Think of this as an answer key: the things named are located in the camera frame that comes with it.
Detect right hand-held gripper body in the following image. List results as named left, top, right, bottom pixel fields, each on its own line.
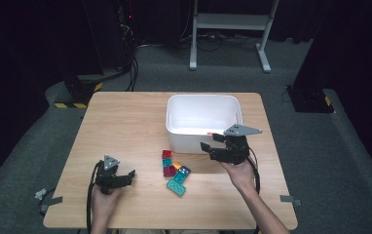
left=210, top=124, right=263, bottom=166

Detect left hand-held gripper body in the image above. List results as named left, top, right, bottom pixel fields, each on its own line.
left=94, top=154, right=123, bottom=195

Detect white plastic bin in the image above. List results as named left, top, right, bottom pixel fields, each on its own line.
left=165, top=94, right=244, bottom=155

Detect magenta toy block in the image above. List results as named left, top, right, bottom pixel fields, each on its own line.
left=163, top=165, right=177, bottom=178

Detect teal rectangular toy brick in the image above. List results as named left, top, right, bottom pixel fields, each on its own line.
left=172, top=171, right=189, bottom=185
left=166, top=178, right=187, bottom=197

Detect person's left hand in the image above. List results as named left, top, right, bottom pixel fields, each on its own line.
left=91, top=188, right=122, bottom=225

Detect person's right hand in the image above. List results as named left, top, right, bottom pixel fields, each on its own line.
left=220, top=160, right=257, bottom=194

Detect dark grey tape strip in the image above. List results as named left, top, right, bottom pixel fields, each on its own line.
left=38, top=196, right=64, bottom=214
left=279, top=194, right=303, bottom=207

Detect black stand base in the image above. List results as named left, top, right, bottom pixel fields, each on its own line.
left=285, top=85, right=335, bottom=114

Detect black base with striped tape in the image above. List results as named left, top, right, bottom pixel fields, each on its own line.
left=54, top=73, right=104, bottom=110

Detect grey metal stand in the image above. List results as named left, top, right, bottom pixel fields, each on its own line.
left=189, top=0, right=279, bottom=74

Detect dark equipment rack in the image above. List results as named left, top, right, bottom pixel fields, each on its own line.
left=115, top=0, right=137, bottom=71

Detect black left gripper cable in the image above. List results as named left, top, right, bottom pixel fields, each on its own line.
left=85, top=160, right=105, bottom=234

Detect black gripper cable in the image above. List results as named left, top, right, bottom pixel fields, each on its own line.
left=246, top=147, right=262, bottom=234
left=85, top=160, right=105, bottom=234

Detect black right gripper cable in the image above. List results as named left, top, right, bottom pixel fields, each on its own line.
left=246, top=147, right=262, bottom=234

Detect cables under metal stand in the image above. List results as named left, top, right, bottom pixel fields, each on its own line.
left=179, top=31, right=260, bottom=53

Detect black floor cable bundle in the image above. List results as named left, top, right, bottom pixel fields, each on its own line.
left=114, top=48, right=140, bottom=93

